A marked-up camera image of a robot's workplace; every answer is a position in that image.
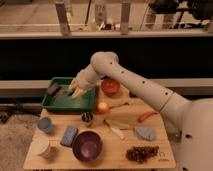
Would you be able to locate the blue cup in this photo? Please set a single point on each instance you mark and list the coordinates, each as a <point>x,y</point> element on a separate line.
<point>45,125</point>

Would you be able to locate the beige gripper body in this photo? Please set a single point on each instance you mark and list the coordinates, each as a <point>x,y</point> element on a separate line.
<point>75,90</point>

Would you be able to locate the metal spoon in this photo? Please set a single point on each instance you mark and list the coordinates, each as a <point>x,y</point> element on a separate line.
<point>119,105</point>

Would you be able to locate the green plastic tray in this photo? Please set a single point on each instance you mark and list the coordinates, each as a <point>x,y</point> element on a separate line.
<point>64,102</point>

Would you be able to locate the red bowl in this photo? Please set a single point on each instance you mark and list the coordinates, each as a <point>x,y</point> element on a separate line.
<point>110,87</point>

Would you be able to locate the dark dish brush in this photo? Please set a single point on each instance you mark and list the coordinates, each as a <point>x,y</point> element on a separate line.
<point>55,90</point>

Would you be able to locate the bunch of dark grapes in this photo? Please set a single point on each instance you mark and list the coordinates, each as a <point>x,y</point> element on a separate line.
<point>141,154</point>

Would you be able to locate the blue sponge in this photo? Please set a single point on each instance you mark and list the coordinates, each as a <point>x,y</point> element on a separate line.
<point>69,136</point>

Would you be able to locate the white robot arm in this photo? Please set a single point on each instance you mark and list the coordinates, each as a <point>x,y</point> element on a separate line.
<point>193,118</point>

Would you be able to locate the grey blue cloth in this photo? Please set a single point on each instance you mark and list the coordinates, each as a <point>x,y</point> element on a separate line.
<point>145,133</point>

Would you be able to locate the small metal cup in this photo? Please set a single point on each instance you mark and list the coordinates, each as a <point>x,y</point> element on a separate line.
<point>87,118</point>

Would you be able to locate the wooden spatula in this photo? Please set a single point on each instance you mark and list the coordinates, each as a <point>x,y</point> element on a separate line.
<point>122,126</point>

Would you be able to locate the purple bowl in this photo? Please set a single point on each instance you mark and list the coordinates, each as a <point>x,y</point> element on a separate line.
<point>87,146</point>

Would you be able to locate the orange carrot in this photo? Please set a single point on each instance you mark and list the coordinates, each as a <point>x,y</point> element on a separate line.
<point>146,115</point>

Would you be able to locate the orange round fruit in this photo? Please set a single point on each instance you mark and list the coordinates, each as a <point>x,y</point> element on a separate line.
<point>102,107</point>

